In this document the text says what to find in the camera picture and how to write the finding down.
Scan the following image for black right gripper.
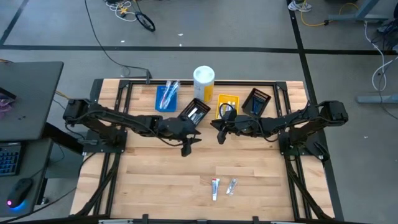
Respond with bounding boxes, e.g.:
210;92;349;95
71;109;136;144
210;108;261;145

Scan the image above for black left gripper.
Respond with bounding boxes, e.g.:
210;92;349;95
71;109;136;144
155;116;202;157

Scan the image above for red toothbrush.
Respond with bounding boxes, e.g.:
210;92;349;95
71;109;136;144
159;81;170;110

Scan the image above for green toothbrush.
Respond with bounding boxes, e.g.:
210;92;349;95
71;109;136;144
166;80;180;108

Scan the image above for blue toothbrush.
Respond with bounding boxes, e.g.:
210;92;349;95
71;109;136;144
169;80;182;103
161;80;175;110

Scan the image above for toothbrushes and toothpaste tubes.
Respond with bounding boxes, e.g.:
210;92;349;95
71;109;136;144
226;177;238;196

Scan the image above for yellow plastic basket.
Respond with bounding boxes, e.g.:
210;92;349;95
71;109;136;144
216;93;241;121

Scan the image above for black plastic basket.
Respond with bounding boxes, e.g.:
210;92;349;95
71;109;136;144
177;98;211;125
241;88;272;118

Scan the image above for blue plastic basket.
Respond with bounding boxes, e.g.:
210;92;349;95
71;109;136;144
154;85;178;113

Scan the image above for white wipes canister yellow label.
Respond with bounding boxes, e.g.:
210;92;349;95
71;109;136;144
193;65;216;103

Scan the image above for person's shoe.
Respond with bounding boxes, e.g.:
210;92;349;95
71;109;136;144
287;0;313;12

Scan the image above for dark grey desk top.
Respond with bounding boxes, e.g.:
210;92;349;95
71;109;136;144
0;138;53;218

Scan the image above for grey table leg foot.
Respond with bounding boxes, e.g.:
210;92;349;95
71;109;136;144
356;95;398;104
323;0;389;24

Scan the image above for black desk top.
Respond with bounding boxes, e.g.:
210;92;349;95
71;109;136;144
0;61;65;141

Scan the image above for black computer mouse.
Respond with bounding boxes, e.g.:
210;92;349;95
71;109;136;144
6;177;34;208

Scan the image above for black backlit keyboard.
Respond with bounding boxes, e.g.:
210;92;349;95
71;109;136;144
0;142;22;177

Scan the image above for purple item on desk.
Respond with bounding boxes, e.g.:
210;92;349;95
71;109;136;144
0;98;16;119

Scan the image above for flat black item on desk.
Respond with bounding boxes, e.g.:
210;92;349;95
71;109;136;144
0;87;17;101

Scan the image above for black cable bundle under frame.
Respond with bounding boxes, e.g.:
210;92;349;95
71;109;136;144
74;152;122;217
284;155;327;220

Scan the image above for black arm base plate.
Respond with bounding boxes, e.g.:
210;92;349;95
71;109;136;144
82;129;127;154
279;132;330;161

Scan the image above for black corner bracket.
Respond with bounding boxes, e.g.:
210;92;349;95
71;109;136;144
89;78;104;103

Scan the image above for black cable coil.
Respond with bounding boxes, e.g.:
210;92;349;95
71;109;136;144
135;11;156;33

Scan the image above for long black floor cable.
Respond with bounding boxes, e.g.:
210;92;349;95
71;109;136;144
83;0;153;80

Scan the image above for yellow floor cable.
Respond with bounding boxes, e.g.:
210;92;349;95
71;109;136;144
300;0;360;27

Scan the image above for thin yellow cable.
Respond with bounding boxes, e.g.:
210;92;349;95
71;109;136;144
55;90;72;102

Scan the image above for white and yellow cable tangle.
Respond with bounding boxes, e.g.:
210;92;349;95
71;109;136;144
104;0;137;22

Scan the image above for white floor cable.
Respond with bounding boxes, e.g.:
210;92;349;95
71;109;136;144
363;21;398;93

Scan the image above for black cable bundle on floor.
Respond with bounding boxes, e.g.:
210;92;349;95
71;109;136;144
371;17;398;47

